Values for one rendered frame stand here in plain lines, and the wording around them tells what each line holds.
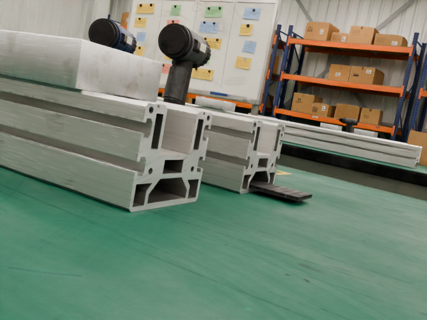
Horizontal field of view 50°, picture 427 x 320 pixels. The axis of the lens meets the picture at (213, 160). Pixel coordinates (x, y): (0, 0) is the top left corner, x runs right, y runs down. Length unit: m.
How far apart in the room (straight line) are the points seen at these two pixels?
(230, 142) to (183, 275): 0.29
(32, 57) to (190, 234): 0.21
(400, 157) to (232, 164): 1.39
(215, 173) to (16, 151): 0.22
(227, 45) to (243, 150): 3.22
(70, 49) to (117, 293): 0.23
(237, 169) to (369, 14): 11.16
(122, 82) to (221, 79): 3.28
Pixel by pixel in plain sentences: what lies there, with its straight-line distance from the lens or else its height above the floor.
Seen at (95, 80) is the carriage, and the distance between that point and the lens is 0.41.
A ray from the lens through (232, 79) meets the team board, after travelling 3.64.
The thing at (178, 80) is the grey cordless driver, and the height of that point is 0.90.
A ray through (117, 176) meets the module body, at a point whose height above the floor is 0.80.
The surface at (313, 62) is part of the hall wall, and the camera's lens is 11.75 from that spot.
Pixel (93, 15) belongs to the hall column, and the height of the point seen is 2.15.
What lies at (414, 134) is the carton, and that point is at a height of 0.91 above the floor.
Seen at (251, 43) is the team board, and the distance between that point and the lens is 3.61.
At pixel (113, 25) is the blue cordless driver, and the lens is 0.92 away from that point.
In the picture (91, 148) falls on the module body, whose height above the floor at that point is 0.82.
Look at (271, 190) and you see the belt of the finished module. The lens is 0.53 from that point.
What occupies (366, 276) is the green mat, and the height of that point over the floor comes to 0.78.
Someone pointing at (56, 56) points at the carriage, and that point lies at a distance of 0.41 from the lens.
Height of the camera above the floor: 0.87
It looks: 6 degrees down
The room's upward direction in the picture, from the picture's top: 10 degrees clockwise
